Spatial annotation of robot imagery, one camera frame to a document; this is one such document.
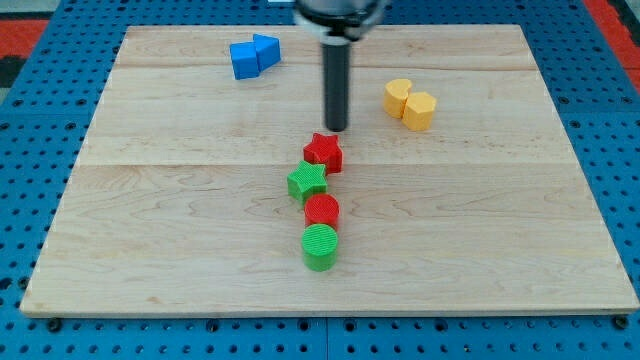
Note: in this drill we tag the yellow heart block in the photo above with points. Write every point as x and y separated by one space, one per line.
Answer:
396 93

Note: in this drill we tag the wooden board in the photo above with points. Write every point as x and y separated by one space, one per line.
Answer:
177 206

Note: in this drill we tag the green cylinder block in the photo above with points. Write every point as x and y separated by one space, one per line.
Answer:
319 243

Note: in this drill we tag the grey robot end flange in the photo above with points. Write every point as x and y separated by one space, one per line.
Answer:
338 22

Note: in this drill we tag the yellow hexagon block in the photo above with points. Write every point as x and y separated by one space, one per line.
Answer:
419 111

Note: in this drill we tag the red star block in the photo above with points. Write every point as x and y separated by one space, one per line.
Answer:
326 150

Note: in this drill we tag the blue cube block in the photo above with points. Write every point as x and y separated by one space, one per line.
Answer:
244 60

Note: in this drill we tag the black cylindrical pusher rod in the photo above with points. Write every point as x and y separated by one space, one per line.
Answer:
336 79

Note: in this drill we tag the green star block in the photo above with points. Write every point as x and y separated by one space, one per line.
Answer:
306 180

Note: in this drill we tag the blue triangular block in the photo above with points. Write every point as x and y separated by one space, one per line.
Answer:
267 50

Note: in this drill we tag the red cylinder block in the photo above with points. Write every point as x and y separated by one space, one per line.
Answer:
322 209

